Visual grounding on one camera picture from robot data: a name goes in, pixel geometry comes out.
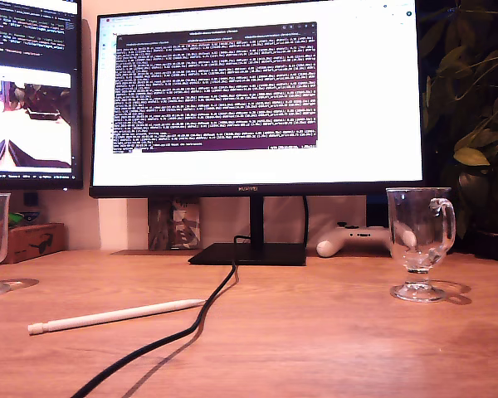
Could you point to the white pen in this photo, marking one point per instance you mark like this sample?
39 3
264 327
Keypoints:
108 317

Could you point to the white game controller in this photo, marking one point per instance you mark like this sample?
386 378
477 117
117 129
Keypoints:
336 246

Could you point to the large black Huawei monitor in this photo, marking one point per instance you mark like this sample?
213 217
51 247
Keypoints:
357 124

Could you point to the small black square device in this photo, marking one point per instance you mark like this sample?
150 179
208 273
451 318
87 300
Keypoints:
31 200

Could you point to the brown box with sunglasses print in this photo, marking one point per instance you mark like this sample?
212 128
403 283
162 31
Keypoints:
33 244

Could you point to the green and white package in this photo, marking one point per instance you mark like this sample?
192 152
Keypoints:
25 217

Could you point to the green leafy plant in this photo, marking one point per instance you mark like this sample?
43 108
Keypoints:
473 155

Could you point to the black slatted planter box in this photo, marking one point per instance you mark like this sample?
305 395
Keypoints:
485 248

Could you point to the black-framed code monitor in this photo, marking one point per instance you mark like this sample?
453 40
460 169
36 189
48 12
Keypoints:
33 54

